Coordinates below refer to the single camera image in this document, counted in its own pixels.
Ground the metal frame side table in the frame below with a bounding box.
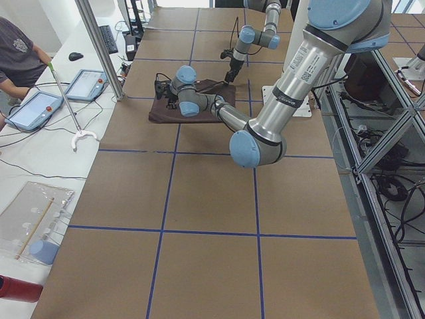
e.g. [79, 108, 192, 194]
[313, 43, 424, 318]

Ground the wooden stick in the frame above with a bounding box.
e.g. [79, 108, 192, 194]
[15, 197, 54, 260]

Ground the far blue teach pendant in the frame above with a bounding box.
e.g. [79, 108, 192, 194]
[65, 69, 108, 102]

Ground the blue teach pendant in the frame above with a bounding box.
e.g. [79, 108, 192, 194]
[65, 69, 108, 102]
[5, 91, 63, 131]

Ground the clear plastic bag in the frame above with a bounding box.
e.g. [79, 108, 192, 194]
[1, 181, 74, 265]

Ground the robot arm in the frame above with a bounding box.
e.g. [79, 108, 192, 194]
[155, 1, 392, 167]
[220, 0, 288, 84]

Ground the black keyboard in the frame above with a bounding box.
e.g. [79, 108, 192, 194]
[98, 25, 118, 54]

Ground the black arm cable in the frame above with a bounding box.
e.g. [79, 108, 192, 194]
[228, 17, 263, 56]
[155, 72, 230, 97]

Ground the black computer mouse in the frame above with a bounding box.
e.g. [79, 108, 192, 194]
[68, 52, 84, 62]

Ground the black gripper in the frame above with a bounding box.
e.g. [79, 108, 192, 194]
[220, 49, 246, 82]
[154, 80, 178, 110]

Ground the blue plastic cup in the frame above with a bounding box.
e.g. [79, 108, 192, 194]
[29, 240, 59, 265]

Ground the dark brown t-shirt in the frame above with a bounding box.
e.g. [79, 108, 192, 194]
[149, 79, 236, 124]

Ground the thin metal rod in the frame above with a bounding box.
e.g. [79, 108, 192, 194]
[47, 62, 98, 152]

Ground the aluminium frame post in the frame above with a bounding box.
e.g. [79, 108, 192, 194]
[75, 0, 124, 101]

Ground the near blue teach pendant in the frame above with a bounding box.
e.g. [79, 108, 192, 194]
[5, 91, 63, 131]

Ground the red cylinder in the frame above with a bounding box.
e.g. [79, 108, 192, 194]
[1, 275, 43, 303]

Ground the seated person in grey shirt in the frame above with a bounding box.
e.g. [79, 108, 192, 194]
[0, 17, 53, 132]

